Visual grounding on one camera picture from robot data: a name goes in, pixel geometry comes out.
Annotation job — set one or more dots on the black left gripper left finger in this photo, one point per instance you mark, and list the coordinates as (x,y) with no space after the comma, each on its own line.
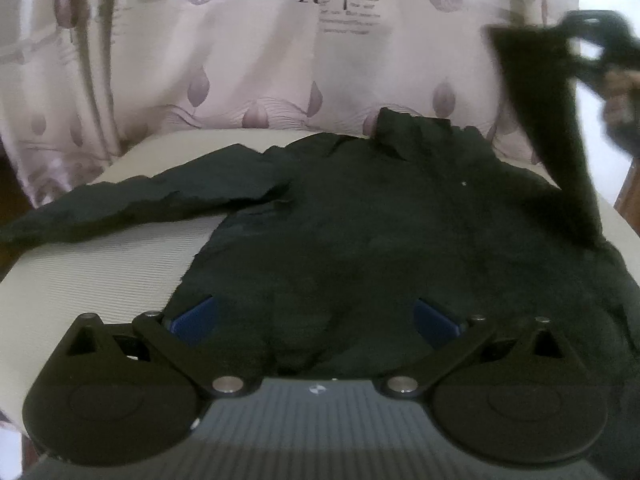
(115,394)

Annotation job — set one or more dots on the black jacket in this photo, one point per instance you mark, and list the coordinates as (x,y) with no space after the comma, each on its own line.
(326,244)

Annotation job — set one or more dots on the person's right hand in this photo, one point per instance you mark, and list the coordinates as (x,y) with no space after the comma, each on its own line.
(620,93)

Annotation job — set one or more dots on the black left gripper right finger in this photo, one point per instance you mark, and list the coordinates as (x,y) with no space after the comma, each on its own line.
(506,394)

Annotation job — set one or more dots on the pink leaf-print curtain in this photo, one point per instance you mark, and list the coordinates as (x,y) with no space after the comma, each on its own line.
(83,81)

